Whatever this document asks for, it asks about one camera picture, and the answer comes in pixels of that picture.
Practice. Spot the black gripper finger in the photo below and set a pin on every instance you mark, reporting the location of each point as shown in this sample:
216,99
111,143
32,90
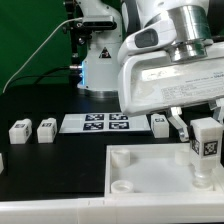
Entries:
174,117
217,107

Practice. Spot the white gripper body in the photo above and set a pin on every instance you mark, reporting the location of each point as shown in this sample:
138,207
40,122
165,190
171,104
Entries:
151,82

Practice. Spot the white square tabletop part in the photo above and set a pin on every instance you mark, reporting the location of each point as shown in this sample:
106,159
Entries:
154,169

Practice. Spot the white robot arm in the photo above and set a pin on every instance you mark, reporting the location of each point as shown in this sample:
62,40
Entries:
178,27

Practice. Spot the white sheet with tags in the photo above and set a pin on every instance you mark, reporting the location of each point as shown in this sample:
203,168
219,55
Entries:
103,122

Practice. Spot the white L-shaped obstacle fence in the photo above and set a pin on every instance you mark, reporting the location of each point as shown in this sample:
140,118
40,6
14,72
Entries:
197,207

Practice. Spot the white part at left edge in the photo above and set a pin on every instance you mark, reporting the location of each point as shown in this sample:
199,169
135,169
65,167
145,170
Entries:
1,163

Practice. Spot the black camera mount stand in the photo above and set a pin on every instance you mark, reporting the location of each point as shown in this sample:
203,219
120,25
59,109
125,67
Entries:
73,11

